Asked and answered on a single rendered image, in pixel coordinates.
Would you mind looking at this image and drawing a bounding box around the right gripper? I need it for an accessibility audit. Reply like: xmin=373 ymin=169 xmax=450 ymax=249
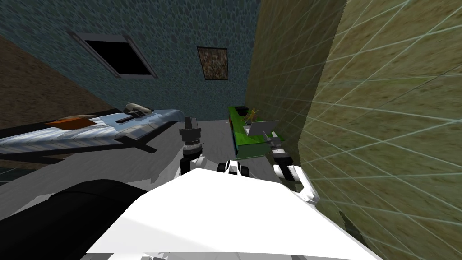
xmin=266 ymin=132 xmax=286 ymax=150

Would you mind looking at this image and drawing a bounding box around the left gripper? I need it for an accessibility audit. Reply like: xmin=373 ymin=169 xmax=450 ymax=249
xmin=179 ymin=117 xmax=202 ymax=143

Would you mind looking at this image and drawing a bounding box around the green desk with laptop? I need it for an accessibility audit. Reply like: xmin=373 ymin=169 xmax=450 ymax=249
xmin=228 ymin=105 xmax=286 ymax=161

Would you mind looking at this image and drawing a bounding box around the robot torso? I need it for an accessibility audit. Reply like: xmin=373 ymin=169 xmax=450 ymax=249
xmin=86 ymin=160 xmax=384 ymax=260

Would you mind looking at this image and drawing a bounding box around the brown framed wall picture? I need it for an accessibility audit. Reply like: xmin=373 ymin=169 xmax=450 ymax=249
xmin=197 ymin=46 xmax=230 ymax=81

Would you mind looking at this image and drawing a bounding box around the dark window with grey frame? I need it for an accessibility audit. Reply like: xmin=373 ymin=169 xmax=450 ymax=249
xmin=66 ymin=30 xmax=159 ymax=80

